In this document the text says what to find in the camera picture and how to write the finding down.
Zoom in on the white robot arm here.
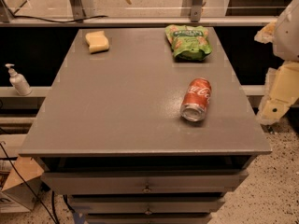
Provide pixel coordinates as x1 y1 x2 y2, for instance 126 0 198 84
254 0 299 125

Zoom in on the white pump soap bottle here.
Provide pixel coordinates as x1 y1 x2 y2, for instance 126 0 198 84
6 63 32 96

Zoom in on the black cable on ledge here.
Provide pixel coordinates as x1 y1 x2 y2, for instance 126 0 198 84
12 0 109 24

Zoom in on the red Coca-Cola can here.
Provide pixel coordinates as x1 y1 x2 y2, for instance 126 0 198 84
180 77 212 122

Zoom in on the drawer with knob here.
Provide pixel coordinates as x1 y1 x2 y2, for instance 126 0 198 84
69 195 224 215
41 170 249 195

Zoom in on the grey drawer cabinet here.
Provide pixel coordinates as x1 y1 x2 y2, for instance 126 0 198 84
18 27 273 224

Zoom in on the black cable on floor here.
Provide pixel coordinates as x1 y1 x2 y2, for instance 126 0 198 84
0 140 60 224

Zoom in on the green snack bag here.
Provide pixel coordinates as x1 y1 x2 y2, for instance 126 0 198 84
164 24 212 61

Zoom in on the top drawer with knob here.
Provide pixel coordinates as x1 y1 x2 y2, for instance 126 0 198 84
41 170 249 195

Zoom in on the cardboard box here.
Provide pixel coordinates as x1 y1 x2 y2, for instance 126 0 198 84
0 157 43 213

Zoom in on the left metal bracket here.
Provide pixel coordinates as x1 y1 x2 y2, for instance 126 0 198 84
69 0 95 21

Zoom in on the middle drawer with knob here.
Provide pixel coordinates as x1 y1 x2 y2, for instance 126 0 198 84
69 195 224 215

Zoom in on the yellow sponge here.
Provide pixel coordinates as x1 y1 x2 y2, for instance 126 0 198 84
85 31 109 53

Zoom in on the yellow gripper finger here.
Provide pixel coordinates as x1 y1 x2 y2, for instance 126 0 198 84
256 62 299 125

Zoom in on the bottom drawer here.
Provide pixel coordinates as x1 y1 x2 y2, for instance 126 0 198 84
86 214 212 224

